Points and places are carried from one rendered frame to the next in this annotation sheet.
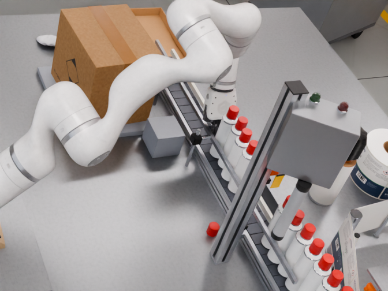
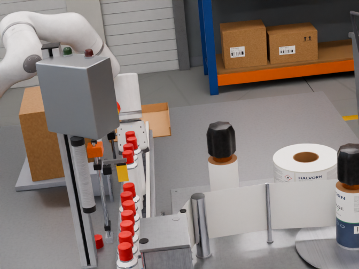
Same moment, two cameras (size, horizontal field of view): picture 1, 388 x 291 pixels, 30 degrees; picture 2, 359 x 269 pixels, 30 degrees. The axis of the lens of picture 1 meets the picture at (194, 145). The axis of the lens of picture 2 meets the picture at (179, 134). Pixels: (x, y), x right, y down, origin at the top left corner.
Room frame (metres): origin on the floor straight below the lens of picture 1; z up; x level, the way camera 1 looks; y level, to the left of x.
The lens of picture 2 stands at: (0.24, -1.43, 1.93)
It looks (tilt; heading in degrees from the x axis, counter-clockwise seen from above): 23 degrees down; 37
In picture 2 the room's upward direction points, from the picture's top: 6 degrees counter-clockwise
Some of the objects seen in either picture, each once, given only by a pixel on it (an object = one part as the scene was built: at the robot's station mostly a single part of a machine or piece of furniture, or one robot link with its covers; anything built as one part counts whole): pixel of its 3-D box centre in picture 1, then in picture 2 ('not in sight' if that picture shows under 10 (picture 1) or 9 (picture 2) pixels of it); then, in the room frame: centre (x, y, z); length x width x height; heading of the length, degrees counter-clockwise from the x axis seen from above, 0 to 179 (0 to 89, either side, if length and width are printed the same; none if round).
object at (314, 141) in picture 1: (312, 139); (79, 94); (1.39, -0.27, 1.38); 0.17 x 0.10 x 0.19; 92
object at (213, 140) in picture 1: (216, 145); (124, 172); (1.74, -0.07, 0.96); 1.07 x 0.01 x 0.01; 37
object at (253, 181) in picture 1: (253, 182); (71, 161); (1.41, -0.18, 1.17); 0.04 x 0.04 x 0.67; 37
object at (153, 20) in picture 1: (144, 34); (140, 121); (2.33, 0.33, 0.85); 0.30 x 0.26 x 0.04; 37
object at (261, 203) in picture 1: (232, 153); (147, 183); (1.78, -0.13, 0.91); 1.07 x 0.01 x 0.02; 37
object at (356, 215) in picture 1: (343, 234); (201, 226); (1.53, -0.51, 0.97); 0.05 x 0.05 x 0.19
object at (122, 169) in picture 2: (277, 181); (122, 172); (1.52, -0.26, 1.09); 0.03 x 0.01 x 0.06; 127
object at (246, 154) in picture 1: (244, 166); (131, 181); (1.66, -0.17, 0.98); 0.05 x 0.05 x 0.20
